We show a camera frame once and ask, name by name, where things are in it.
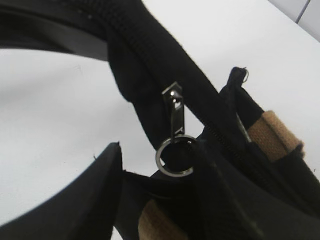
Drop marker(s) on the black tote bag tan handles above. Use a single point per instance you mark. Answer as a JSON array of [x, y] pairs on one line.
[[249, 180]]

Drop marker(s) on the metal zipper pull with ring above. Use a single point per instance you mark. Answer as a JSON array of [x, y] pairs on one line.
[[174, 103]]

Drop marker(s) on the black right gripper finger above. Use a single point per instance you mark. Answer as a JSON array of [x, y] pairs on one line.
[[85, 210]]

